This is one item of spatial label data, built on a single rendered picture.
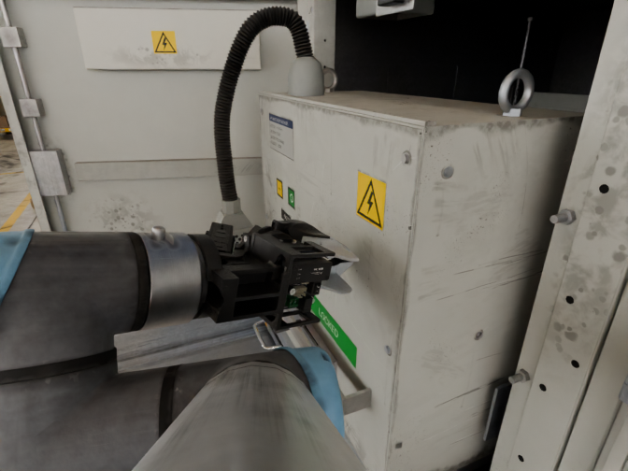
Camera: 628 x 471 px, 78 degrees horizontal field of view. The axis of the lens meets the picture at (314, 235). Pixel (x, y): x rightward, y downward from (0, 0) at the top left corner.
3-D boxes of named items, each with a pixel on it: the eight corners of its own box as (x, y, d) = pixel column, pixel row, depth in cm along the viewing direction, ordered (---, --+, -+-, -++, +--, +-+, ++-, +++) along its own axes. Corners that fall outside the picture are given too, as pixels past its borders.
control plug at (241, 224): (223, 297, 79) (215, 217, 72) (220, 286, 83) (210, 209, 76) (261, 290, 82) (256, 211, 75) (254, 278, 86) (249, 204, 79)
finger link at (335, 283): (375, 298, 45) (314, 309, 39) (339, 278, 49) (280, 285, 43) (381, 274, 44) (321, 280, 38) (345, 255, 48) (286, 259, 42)
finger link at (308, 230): (325, 264, 44) (261, 268, 38) (316, 259, 45) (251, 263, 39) (335, 224, 43) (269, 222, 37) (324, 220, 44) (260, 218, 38)
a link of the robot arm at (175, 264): (117, 305, 33) (124, 212, 31) (170, 298, 36) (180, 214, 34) (144, 350, 28) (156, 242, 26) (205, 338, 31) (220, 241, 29)
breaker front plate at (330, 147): (375, 506, 50) (411, 130, 31) (265, 310, 91) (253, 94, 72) (383, 503, 51) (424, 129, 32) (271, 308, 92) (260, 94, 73)
